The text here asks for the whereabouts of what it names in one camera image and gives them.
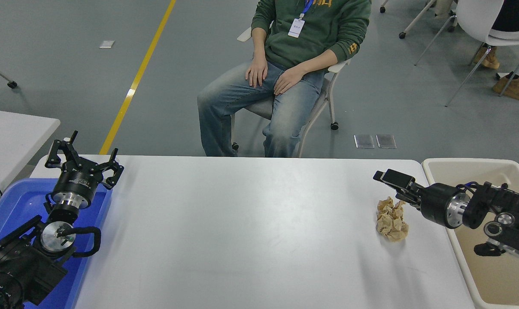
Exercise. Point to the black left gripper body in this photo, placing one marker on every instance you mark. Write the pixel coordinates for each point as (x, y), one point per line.
(77, 182)

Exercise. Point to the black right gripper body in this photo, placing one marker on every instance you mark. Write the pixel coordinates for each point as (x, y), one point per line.
(435, 204)

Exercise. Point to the person's left forearm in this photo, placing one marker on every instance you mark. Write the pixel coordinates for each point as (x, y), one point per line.
(318, 63)

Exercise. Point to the person's right forearm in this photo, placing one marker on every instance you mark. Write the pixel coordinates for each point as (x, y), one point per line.
(259, 45)

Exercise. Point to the person's left hand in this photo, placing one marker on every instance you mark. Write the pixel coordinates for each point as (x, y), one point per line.
(288, 81)

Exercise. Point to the person's right hand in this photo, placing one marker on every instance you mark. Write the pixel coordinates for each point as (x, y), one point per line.
(256, 74)

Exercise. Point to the crumpled tan paper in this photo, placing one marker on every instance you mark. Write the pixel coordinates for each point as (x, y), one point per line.
(390, 225)

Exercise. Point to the metal floor plate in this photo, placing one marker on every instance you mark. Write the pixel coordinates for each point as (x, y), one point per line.
(386, 141)
(364, 141)

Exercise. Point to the blue plastic tray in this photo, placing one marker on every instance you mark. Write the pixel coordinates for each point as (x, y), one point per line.
(19, 201)

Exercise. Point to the white side table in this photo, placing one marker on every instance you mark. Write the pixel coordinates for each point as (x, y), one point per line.
(10, 141)

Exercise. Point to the grey wheeled chair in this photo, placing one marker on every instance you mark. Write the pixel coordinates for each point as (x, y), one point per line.
(12, 84)

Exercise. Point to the large pale plastic bin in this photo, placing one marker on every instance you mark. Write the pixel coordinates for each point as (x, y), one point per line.
(499, 283)

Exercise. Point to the white wheeled chair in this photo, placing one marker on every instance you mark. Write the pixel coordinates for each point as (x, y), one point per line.
(323, 101)

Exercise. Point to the person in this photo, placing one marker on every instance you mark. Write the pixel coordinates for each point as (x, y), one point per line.
(514, 88)
(323, 30)

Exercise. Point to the white wheeled chair legs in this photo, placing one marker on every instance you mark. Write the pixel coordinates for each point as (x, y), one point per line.
(402, 35)

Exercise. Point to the white shell chair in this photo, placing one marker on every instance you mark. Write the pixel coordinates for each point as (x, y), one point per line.
(478, 17)

